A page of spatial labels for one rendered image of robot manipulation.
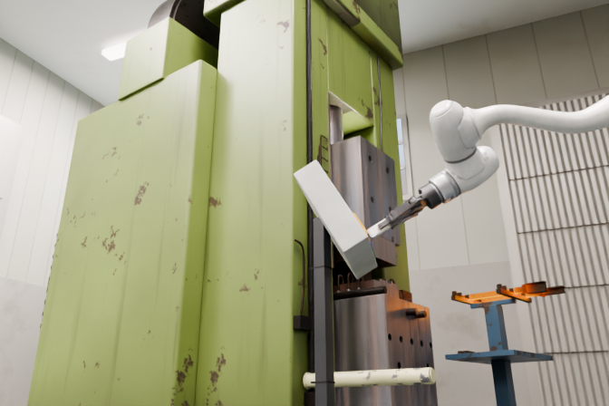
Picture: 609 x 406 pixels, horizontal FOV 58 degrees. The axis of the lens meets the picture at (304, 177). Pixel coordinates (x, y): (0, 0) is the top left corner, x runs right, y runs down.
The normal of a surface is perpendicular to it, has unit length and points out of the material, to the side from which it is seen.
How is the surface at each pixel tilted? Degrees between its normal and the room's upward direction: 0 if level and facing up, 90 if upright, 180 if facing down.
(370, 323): 90
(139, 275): 90
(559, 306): 90
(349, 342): 90
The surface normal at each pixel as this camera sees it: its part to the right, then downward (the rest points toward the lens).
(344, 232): -0.19, -0.38
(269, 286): -0.59, -0.31
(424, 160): -0.40, -0.36
